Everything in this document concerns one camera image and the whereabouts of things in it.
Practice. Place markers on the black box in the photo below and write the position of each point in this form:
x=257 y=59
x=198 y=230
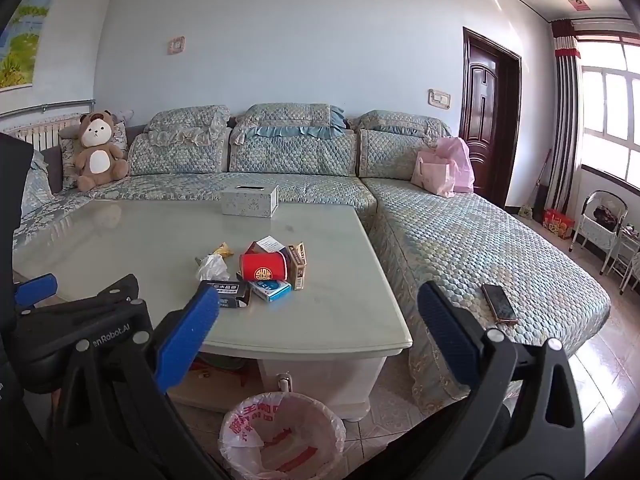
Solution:
x=225 y=294

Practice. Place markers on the grey wall pipe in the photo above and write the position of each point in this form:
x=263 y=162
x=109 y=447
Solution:
x=50 y=107

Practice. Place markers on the white plastic wrapper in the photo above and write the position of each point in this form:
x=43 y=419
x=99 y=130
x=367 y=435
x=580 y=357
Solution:
x=212 y=267

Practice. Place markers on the pink plastic bag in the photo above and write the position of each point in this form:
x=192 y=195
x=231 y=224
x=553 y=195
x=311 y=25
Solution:
x=462 y=160

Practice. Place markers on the brown teddy bear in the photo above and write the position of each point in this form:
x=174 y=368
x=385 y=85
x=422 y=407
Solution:
x=97 y=160

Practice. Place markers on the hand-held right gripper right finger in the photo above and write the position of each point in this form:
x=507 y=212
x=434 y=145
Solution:
x=445 y=332

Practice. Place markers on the blue medicine box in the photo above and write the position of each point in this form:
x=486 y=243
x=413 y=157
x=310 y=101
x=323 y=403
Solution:
x=270 y=290

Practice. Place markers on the pink paper bag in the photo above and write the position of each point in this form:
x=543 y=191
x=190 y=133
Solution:
x=432 y=175

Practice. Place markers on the pink wall socket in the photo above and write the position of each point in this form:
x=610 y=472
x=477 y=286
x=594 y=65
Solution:
x=176 y=45

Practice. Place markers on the metal folding chair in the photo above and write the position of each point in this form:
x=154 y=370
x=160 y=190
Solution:
x=627 y=255
x=595 y=232

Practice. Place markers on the gold cigarette box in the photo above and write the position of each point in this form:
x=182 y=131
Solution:
x=297 y=267

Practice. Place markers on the broom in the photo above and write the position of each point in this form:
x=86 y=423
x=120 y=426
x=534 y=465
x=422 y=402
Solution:
x=527 y=210

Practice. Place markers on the striped curtain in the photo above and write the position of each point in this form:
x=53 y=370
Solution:
x=565 y=110

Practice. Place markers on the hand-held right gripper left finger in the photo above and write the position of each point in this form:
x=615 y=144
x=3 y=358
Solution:
x=187 y=335

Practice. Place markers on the patterned tissue box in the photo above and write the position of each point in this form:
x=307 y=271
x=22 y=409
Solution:
x=250 y=202

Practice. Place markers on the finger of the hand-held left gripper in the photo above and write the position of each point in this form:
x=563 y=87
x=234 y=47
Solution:
x=115 y=291
x=36 y=291

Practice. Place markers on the trash bin with plastic liner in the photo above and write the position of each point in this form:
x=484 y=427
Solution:
x=280 y=455

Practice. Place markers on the pink ceiling sticker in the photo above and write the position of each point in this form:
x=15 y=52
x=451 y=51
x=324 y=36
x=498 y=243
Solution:
x=579 y=4

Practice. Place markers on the white wall switch panel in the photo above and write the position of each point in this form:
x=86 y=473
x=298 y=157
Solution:
x=439 y=98

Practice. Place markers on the red paper cup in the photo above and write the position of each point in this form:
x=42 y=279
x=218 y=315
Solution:
x=262 y=267

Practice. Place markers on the quilted blue corner sofa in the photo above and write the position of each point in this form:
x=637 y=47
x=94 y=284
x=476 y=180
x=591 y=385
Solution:
x=450 y=240

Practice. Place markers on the white and blue cigarette box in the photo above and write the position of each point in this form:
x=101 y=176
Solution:
x=271 y=244

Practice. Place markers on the red gift box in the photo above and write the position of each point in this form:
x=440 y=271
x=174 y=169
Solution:
x=557 y=222

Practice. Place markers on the white radiator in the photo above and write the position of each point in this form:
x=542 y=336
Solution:
x=45 y=135

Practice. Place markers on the smartphone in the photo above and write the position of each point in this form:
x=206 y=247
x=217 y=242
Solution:
x=500 y=304

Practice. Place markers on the landscape wall poster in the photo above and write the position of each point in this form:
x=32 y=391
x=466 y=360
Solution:
x=20 y=45

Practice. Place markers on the white coffee table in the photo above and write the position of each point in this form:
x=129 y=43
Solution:
x=125 y=240

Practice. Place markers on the window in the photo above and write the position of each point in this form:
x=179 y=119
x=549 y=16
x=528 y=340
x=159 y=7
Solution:
x=610 y=105

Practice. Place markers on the yellow snack bar wrapper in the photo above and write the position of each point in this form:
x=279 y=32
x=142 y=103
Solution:
x=222 y=250

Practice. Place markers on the grey cushion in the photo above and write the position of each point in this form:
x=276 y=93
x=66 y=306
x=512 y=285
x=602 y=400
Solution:
x=52 y=170

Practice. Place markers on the dark wooden door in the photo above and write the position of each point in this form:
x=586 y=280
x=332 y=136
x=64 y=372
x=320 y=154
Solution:
x=480 y=110

